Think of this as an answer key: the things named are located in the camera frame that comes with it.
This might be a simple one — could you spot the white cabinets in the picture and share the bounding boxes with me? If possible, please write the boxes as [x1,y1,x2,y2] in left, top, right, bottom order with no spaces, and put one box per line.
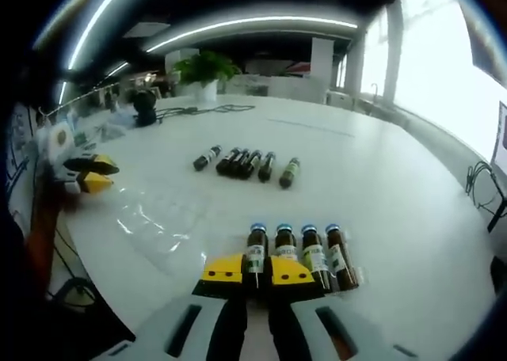
[233,72,330,101]

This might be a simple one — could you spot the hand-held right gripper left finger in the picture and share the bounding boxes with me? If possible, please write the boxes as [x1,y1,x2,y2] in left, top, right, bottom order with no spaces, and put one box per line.
[93,253,250,361]

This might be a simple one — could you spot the ceiling light strip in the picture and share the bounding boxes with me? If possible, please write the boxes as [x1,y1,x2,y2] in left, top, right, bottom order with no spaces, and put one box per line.
[67,0,134,72]
[145,15,360,54]

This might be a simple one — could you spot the black power cable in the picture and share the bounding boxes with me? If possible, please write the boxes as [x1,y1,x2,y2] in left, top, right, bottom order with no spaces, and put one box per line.
[153,104,257,120]

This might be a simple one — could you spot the black cable bundle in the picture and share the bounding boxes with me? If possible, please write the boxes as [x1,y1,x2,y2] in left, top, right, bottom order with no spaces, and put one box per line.
[463,160,507,234]

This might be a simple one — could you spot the black round device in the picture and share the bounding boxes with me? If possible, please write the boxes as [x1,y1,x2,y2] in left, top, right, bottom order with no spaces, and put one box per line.
[132,90,160,127]

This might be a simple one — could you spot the white and blue wall poster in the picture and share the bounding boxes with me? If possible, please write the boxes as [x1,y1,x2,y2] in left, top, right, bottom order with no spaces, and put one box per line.
[6,103,40,211]

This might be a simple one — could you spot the clear plastic bag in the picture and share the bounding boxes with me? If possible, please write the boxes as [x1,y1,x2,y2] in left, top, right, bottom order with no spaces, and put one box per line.
[113,192,209,267]
[105,109,138,136]

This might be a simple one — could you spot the green plant in white pot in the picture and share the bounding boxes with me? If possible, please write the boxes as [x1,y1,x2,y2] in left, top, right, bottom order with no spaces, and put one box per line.
[172,51,243,101]

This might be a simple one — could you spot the row of medicine bottles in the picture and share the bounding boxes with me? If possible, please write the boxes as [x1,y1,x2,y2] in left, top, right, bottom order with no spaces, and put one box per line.
[193,145,302,190]

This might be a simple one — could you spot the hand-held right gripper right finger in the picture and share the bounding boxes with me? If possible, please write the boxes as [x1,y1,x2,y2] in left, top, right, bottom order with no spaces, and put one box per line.
[267,256,437,361]

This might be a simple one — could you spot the brown glass medicine bottle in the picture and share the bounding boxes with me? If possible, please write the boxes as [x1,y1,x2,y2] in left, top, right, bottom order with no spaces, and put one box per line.
[323,222,360,291]
[299,223,333,294]
[273,222,298,260]
[245,222,271,298]

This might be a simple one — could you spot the clear plastic box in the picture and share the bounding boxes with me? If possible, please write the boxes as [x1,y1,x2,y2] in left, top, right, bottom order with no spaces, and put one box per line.
[237,226,372,297]

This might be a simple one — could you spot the black office chair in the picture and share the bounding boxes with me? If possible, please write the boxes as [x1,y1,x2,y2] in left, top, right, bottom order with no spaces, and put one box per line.
[49,276,100,311]

